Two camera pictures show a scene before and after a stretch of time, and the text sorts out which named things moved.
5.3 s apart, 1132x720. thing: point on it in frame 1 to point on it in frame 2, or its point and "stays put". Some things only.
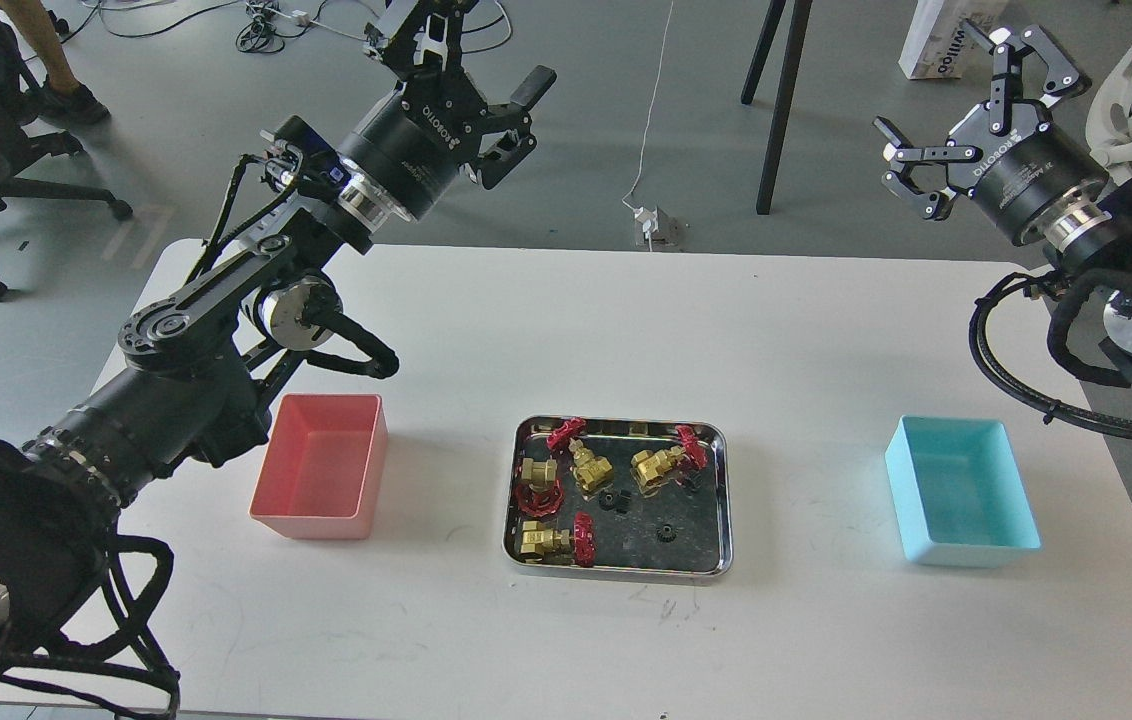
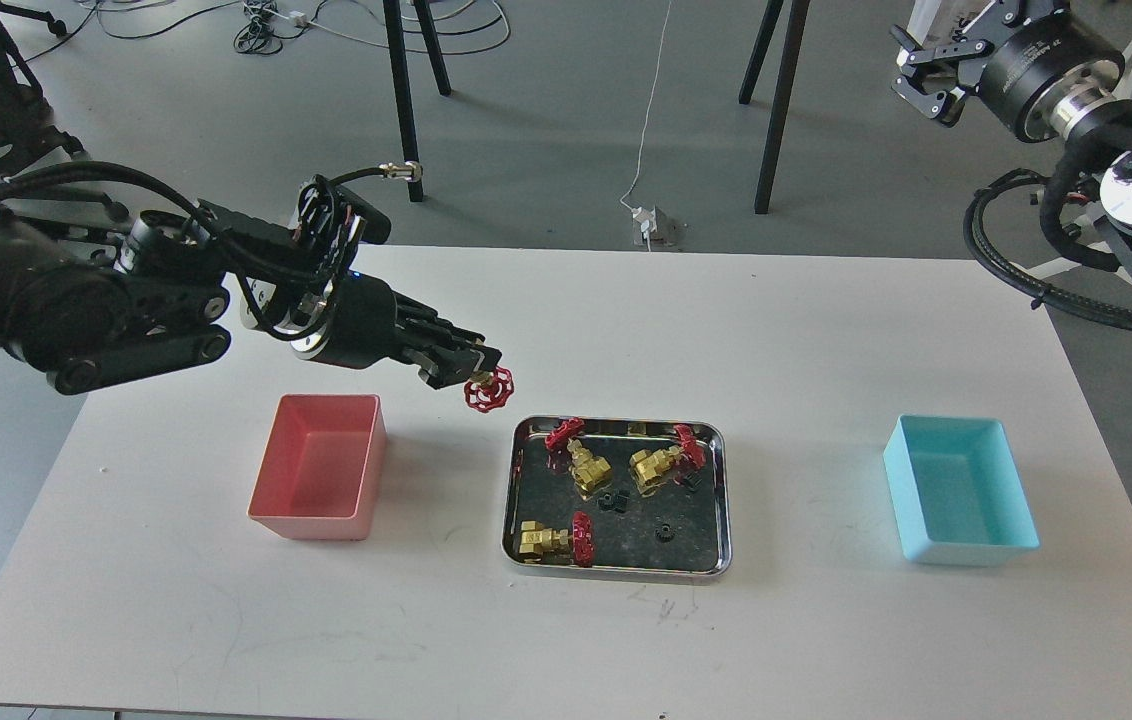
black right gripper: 1028,160 to 1037,74
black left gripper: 414,144 to 360,325
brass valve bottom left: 558,543 stays put
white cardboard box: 936,46 stays put
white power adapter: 648,218 stays put
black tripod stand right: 799,31 stays put
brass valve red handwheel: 537,504 to 487,390
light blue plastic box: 959,492 stays put
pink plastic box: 320,475 stays put
